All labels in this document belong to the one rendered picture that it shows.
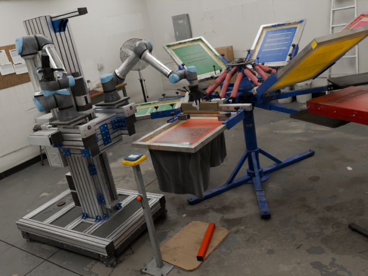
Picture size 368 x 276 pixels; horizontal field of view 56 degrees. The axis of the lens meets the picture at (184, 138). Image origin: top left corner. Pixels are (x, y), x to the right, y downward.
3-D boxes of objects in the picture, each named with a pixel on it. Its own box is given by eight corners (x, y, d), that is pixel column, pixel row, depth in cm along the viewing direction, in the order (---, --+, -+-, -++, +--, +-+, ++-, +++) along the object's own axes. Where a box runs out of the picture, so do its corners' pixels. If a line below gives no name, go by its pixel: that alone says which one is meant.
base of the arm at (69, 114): (55, 121, 266) (51, 109, 263) (70, 115, 278) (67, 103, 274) (68, 121, 258) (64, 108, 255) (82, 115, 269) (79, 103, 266)
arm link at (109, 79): (99, 91, 300) (96, 76, 296) (108, 87, 312) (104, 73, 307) (111, 90, 295) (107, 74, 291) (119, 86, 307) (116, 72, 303)
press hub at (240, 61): (265, 187, 365) (250, 59, 322) (232, 183, 388) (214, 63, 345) (278, 171, 394) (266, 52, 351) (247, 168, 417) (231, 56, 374)
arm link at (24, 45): (59, 108, 257) (36, 33, 239) (39, 114, 250) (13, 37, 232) (56, 107, 267) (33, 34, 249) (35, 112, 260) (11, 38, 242)
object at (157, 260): (162, 279, 263) (134, 165, 232) (141, 271, 275) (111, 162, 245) (179, 260, 279) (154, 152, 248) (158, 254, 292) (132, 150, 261)
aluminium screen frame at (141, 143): (194, 153, 235) (193, 148, 234) (132, 147, 270) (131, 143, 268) (243, 116, 294) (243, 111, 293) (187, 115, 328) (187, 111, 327)
